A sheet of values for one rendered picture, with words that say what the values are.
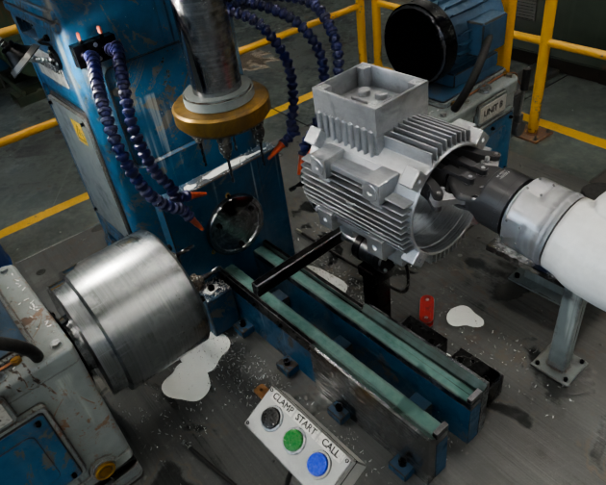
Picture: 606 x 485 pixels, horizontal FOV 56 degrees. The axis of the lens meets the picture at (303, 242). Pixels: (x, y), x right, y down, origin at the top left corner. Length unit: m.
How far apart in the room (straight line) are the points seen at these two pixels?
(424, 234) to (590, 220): 0.27
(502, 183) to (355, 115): 0.21
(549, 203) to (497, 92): 0.80
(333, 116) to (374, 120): 0.08
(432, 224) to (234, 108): 0.41
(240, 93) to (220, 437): 0.65
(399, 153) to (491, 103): 0.70
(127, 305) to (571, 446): 0.81
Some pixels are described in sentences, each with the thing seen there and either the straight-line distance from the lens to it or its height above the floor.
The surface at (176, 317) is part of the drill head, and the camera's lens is 1.01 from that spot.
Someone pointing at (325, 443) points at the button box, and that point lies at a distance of 0.81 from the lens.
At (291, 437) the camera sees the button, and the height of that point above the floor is 1.07.
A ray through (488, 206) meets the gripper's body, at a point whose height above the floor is 1.36.
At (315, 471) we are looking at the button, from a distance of 0.80.
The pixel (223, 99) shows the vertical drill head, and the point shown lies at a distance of 1.02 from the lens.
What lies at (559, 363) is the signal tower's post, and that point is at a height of 0.83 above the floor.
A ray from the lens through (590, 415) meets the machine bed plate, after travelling 1.22.
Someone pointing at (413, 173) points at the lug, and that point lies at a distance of 0.70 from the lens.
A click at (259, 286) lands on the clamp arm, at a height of 1.03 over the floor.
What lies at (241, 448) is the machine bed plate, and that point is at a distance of 1.16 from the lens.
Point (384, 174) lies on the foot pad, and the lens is 0.72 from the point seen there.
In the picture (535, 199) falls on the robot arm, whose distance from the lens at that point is 0.67.
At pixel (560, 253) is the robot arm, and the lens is 0.66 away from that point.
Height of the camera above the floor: 1.76
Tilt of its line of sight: 38 degrees down
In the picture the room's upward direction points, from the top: 9 degrees counter-clockwise
